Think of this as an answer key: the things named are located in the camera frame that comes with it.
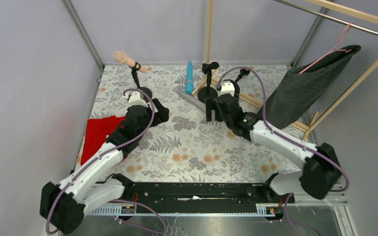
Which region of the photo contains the black mic stand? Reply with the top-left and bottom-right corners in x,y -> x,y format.
197,61 -> 220,103
130,61 -> 153,100
234,68 -> 250,84

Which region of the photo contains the beige microphone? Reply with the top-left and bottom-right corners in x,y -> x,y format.
113,51 -> 148,73

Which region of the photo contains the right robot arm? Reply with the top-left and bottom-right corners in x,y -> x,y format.
205,80 -> 342,200

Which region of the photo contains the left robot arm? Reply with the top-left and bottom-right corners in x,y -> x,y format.
39,88 -> 169,235

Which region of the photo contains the black mic stand tipped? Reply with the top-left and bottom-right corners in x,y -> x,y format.
234,68 -> 250,84

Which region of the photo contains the grey microphone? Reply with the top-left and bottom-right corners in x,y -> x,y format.
177,90 -> 206,113

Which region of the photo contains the blue microphone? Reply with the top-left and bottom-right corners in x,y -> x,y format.
185,61 -> 194,94

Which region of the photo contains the red folded shirt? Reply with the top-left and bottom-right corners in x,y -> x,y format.
80,116 -> 125,165

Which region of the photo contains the floral table mat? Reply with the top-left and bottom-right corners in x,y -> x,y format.
90,65 -> 299,183

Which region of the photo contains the dark dotted hanging cloth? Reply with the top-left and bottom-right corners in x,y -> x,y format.
265,45 -> 362,129

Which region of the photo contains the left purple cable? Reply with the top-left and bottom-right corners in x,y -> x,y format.
45,88 -> 167,235

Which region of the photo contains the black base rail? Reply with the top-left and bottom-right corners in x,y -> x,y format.
120,182 -> 294,214

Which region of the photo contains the pink wire hanger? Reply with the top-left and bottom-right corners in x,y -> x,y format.
299,22 -> 353,74

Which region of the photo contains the wooden clothes rack frame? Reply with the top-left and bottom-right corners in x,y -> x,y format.
205,0 -> 378,138

